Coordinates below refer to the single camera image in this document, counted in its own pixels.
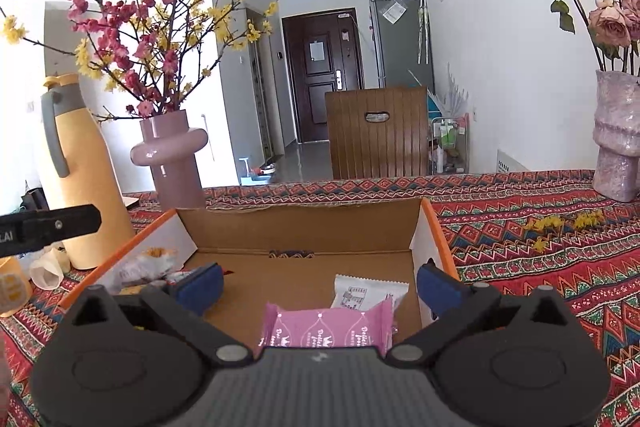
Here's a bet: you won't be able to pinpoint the grey refrigerator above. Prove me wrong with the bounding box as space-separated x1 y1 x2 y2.
369 0 435 90

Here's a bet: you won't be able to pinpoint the white pampas grass bunch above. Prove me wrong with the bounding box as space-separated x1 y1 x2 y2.
407 64 469 116

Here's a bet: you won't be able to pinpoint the wooden chair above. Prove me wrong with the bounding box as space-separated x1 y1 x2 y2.
325 86 431 180

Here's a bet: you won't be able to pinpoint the hanging umbrellas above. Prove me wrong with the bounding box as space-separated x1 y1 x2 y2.
416 0 433 66

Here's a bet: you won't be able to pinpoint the yellow mug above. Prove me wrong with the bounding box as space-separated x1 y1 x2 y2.
0 257 33 319

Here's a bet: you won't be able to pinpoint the white snack packet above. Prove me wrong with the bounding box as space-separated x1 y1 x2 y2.
331 274 409 311

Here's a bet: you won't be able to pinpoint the pink and yellow blossom branches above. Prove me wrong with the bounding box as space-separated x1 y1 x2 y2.
0 0 281 124

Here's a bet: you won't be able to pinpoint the heap of snack packets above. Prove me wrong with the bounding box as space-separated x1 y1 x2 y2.
111 247 192 297

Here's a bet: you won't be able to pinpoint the yellow thermos jug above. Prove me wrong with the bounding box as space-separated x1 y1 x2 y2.
39 74 137 270

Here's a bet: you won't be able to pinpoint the textured pink vase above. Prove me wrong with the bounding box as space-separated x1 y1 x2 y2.
592 69 640 202

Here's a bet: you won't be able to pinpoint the small wire cart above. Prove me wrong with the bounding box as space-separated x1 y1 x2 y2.
429 114 471 176

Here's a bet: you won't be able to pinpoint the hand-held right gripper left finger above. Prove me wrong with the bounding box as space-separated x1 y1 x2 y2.
65 262 251 365

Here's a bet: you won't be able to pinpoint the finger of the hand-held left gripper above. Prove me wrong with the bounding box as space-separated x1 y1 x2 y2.
0 204 102 258

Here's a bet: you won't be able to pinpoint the pink snack packet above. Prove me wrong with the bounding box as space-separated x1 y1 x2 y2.
258 297 396 356

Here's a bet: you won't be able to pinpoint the beige paper cup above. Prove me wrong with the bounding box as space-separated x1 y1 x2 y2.
29 243 71 291

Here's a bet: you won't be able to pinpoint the dark brown door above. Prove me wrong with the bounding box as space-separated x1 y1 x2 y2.
281 11 365 144

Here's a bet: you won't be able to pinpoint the red cardboard box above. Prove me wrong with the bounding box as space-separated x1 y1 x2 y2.
57 197 462 348

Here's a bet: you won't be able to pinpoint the fallen yellow blossoms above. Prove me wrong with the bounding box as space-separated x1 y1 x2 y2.
525 209 607 253

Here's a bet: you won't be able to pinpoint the pink ring vase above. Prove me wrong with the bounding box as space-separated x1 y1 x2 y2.
131 109 209 210

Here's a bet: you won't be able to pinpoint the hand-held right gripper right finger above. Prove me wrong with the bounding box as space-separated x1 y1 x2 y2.
387 259 576 365

